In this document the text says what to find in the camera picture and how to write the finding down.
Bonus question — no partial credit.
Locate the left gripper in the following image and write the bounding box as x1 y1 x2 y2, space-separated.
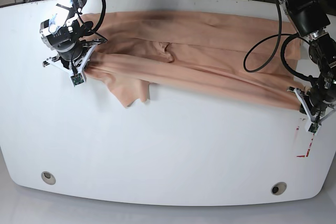
287 82 335 127

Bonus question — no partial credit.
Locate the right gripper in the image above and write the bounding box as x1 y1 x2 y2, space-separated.
43 38 107 77

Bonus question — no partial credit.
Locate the peach T-shirt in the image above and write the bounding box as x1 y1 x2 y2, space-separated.
85 11 302 110

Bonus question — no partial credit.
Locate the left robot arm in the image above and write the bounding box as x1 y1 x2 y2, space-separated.
274 0 335 133

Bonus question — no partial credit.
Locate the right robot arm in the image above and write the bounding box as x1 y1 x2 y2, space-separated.
40 0 108 86

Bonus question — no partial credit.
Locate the red tape marking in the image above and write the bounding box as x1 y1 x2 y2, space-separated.
292 125 314 158

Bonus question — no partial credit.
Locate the right table grommet hole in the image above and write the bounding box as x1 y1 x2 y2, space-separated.
271 182 287 196

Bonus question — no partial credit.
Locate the table grommet hole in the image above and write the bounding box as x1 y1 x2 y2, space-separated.
41 172 56 185
271 182 287 196

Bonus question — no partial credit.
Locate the left table grommet hole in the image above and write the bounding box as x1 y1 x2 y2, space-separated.
41 172 56 185

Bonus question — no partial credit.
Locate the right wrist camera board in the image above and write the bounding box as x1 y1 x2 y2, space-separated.
70 72 86 87

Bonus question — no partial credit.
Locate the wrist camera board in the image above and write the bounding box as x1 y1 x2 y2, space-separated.
305 121 321 135
70 72 86 87

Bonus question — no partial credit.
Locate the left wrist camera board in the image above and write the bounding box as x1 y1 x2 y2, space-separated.
305 121 321 135

